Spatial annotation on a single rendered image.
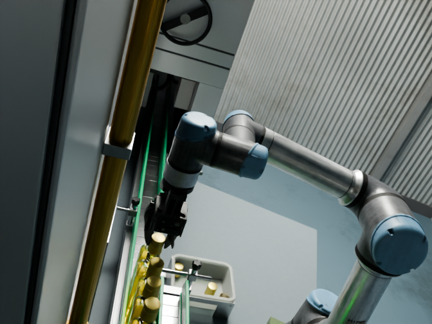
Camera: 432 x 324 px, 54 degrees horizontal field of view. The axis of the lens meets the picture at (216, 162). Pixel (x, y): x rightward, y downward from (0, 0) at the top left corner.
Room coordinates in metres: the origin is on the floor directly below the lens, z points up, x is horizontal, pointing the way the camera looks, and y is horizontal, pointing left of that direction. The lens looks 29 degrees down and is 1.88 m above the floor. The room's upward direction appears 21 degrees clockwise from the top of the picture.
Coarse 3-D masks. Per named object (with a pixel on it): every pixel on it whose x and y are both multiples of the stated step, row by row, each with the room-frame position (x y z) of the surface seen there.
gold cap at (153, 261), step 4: (152, 260) 0.72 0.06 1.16; (156, 260) 0.73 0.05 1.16; (160, 260) 0.73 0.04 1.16; (152, 264) 0.71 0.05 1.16; (156, 264) 0.72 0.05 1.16; (160, 264) 0.72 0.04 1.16; (148, 268) 0.72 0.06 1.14; (152, 268) 0.71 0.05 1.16; (156, 268) 0.71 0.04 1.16; (160, 268) 0.71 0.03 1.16; (148, 272) 0.71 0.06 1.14; (152, 272) 0.71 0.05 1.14; (156, 272) 0.71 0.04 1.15; (160, 272) 0.72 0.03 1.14; (148, 276) 0.71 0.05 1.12
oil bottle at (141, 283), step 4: (144, 276) 0.74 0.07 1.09; (140, 280) 0.73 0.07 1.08; (144, 280) 0.72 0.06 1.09; (140, 284) 0.71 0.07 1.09; (144, 284) 0.71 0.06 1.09; (136, 288) 0.72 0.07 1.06; (140, 288) 0.70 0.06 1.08; (136, 292) 0.70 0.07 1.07; (140, 292) 0.70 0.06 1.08; (132, 296) 0.74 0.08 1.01; (136, 296) 0.69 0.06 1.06; (132, 300) 0.72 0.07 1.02; (128, 312) 0.73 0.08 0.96; (128, 316) 0.71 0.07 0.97
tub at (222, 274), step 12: (204, 264) 1.14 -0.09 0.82; (216, 264) 1.15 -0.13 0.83; (228, 264) 1.16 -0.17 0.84; (180, 276) 1.10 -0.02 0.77; (216, 276) 1.15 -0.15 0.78; (228, 276) 1.12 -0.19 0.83; (192, 288) 1.06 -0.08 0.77; (204, 288) 1.08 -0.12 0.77; (228, 288) 1.08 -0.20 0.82; (216, 300) 0.99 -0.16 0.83; (228, 300) 1.00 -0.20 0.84
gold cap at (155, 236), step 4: (152, 236) 0.78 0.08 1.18; (156, 236) 0.78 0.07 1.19; (160, 236) 0.79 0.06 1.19; (164, 236) 0.79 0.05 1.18; (152, 240) 0.77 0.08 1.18; (156, 240) 0.77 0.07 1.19; (160, 240) 0.77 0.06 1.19; (164, 240) 0.78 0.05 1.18; (152, 244) 0.77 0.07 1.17; (156, 244) 0.76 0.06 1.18; (160, 244) 0.77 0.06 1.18; (148, 248) 0.77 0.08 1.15; (152, 248) 0.76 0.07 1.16; (156, 248) 0.76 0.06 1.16; (160, 248) 0.77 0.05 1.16; (148, 252) 0.77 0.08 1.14; (152, 252) 0.76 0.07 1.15; (156, 252) 0.77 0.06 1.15; (160, 252) 0.77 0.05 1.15
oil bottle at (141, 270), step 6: (144, 258) 0.80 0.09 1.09; (138, 264) 0.78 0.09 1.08; (144, 264) 0.77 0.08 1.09; (138, 270) 0.76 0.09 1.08; (144, 270) 0.76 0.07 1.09; (138, 276) 0.75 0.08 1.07; (132, 282) 0.77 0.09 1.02; (132, 288) 0.75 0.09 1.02; (132, 294) 0.75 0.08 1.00; (126, 312) 0.75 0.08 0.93
